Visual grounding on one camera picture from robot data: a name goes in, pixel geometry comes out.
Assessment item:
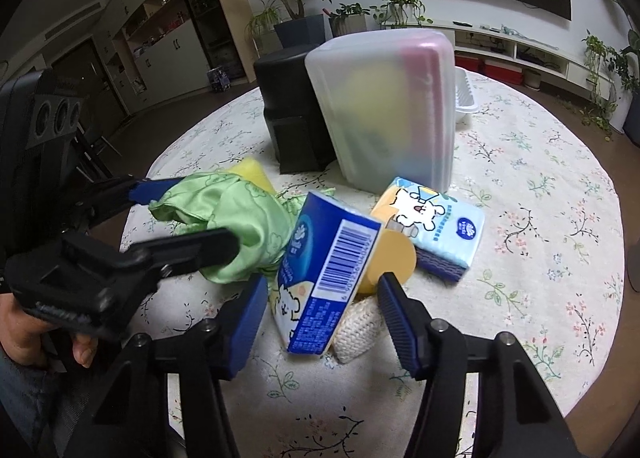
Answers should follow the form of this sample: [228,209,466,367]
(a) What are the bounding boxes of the person's left hand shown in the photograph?
[1,294,98,368]

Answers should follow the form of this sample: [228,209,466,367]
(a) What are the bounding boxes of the bear print tissue pack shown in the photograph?
[371,176,486,282]

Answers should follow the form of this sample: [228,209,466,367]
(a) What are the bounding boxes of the white plastic tray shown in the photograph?
[456,67,480,124]

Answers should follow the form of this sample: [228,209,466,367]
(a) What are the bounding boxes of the red storage box left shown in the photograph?
[454,52,484,74]

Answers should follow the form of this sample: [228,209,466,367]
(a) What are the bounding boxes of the large yellow teardrop sponge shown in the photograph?
[357,230,416,296]

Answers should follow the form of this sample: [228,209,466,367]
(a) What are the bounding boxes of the white wall cabinets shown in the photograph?
[92,0,209,114]

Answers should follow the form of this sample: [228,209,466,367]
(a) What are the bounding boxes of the white tv console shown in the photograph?
[424,19,618,94]

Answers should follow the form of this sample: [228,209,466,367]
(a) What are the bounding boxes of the white ribbed planter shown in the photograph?
[323,3,371,38]

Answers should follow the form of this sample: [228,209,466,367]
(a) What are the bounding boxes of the green cloth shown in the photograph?
[149,172,305,284]

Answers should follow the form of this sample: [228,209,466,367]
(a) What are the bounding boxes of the small plant by console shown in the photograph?
[582,29,639,138]

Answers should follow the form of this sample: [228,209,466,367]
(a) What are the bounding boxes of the trailing green pothos plant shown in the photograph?
[370,0,433,28]

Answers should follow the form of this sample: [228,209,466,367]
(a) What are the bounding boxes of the beige knitted pouch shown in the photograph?
[332,296,385,364]

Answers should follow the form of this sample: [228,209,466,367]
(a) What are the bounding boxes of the red storage box right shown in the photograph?
[483,59,524,85]

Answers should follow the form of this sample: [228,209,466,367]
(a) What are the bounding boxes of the red storage box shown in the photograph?
[454,52,484,74]
[483,59,524,85]

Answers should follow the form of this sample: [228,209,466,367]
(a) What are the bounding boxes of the blue tissue pack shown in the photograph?
[270,192,383,355]

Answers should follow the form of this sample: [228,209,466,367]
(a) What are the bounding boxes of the black cylindrical container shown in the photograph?
[254,44,336,174]

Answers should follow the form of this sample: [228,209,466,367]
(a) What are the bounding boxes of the translucent plastic storage box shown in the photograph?
[305,28,456,194]

